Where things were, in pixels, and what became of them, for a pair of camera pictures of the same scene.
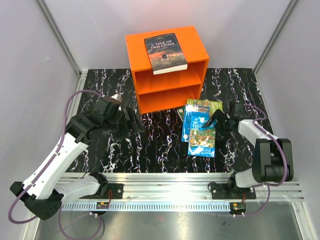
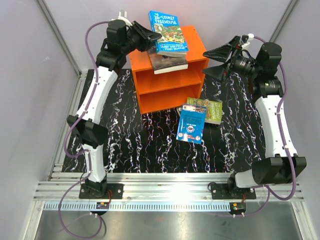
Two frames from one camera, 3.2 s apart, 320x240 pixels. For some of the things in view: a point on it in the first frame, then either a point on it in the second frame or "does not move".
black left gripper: [130, 126] → [146, 43]
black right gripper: [222, 135] → [221, 54]
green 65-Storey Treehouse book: [214, 105] does not move
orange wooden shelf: [156, 91] does not move
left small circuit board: [102, 205] does not move
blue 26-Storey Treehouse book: [202, 140] → [172, 42]
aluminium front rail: [187, 187] does not move
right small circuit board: [237, 207] does not move
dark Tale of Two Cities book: [165, 55] does not move
